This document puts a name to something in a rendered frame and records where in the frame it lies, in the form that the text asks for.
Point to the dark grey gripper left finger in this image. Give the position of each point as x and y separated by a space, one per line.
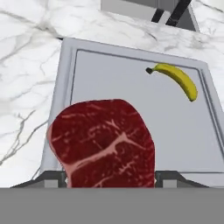
51 177

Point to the grey box with black bars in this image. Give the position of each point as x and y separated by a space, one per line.
151 11

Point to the grey metal tray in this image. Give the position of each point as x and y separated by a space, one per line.
140 128

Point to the red raw steak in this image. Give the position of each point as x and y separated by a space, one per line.
105 145

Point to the yellow banana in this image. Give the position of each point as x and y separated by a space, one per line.
181 79

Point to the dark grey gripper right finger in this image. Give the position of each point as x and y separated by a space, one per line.
172 176

